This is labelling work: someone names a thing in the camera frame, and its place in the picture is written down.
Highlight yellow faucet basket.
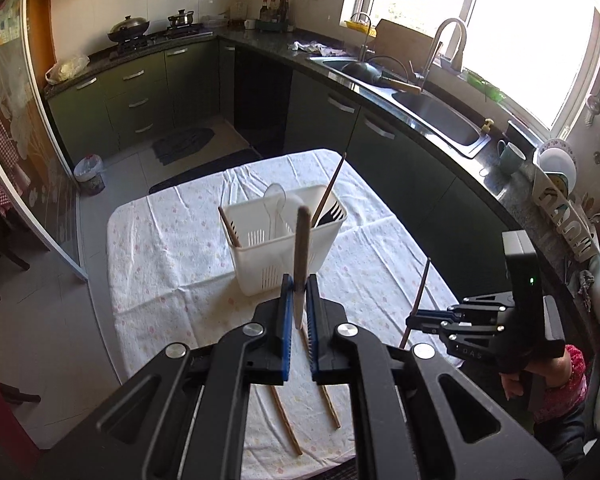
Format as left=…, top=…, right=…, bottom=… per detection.
left=344, top=19, right=376, bottom=37

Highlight black wok with lid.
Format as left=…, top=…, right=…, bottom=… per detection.
left=107, top=15, right=151, bottom=43

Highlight plastic bag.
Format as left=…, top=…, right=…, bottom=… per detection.
left=45, top=55, right=90, bottom=86

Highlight crumpled dishcloth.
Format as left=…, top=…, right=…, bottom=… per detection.
left=289, top=40, right=348, bottom=58

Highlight white plate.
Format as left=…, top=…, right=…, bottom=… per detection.
left=539, top=139, right=578, bottom=196

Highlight white trash bin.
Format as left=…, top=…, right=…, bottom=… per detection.
left=74, top=154, right=106, bottom=196

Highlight green base cabinets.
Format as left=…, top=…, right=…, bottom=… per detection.
left=45, top=35, right=531, bottom=271

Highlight green windowsill containers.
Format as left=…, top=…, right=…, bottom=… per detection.
left=465, top=70, right=506, bottom=103

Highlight black frying pan in sink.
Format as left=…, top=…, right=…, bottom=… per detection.
left=341, top=57, right=423, bottom=96

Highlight wooden chopstick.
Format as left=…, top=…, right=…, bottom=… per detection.
left=218, top=206, right=242, bottom=248
left=302, top=322, right=342, bottom=429
left=312, top=152, right=347, bottom=223
left=292, top=206, right=311, bottom=330
left=400, top=258, right=432, bottom=350
left=271, top=385, right=303, bottom=456

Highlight person's dark trousers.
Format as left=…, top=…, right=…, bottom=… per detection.
left=532, top=400, right=598, bottom=480

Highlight hanging steel ladle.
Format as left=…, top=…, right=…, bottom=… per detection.
left=584, top=55, right=600, bottom=128

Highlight tall steel faucet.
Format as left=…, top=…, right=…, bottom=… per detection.
left=415, top=17, right=468, bottom=91

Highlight small steel faucet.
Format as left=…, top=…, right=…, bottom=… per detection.
left=350, top=11, right=376, bottom=61

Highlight person's right forearm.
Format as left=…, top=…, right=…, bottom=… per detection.
left=530, top=344, right=588, bottom=423

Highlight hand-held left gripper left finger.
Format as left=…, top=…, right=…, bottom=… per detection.
left=32, top=274, right=296, bottom=480

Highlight row of sauce bottles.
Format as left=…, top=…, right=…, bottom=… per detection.
left=257, top=0, right=295, bottom=31

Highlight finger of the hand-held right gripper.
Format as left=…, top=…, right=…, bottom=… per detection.
left=414, top=307, right=469, bottom=324
left=406, top=320, right=462, bottom=337

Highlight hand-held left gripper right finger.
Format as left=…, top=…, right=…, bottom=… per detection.
left=306, top=274, right=565, bottom=480

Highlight green mug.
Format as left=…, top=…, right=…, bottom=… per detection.
left=496, top=140, right=527, bottom=176

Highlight dark grey floor cloth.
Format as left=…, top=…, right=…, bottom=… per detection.
left=152, top=127, right=216, bottom=166

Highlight printed sliding glass door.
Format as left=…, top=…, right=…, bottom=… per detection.
left=0, top=0, right=88, bottom=281

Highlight kitchen window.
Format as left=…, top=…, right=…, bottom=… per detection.
left=340, top=0, right=600, bottom=133

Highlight dark granite countertop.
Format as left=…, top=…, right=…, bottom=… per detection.
left=42, top=25, right=600, bottom=341

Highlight dark wooden chair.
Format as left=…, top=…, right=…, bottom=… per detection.
left=0, top=190, right=31, bottom=301

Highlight white floral tablecloth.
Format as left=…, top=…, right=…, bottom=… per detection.
left=106, top=148, right=456, bottom=466

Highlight person's right hand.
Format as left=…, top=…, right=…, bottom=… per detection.
left=499, top=371, right=532, bottom=401

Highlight steel kitchen sink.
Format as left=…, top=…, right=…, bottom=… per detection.
left=307, top=55, right=486, bottom=158

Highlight wooden cutting board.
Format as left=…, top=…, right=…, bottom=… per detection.
left=375, top=19, right=438, bottom=66

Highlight clear plastic spoon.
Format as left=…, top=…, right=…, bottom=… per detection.
left=264, top=183, right=287, bottom=239

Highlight white dish rack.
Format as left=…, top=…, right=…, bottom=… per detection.
left=532, top=137, right=600, bottom=263

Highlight black floor mat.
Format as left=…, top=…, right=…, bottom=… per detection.
left=148, top=147, right=263, bottom=196

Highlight gas stove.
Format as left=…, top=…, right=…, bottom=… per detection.
left=109, top=25, right=216, bottom=56

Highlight white plastic utensil holder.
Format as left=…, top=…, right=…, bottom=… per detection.
left=219, top=185, right=348, bottom=297

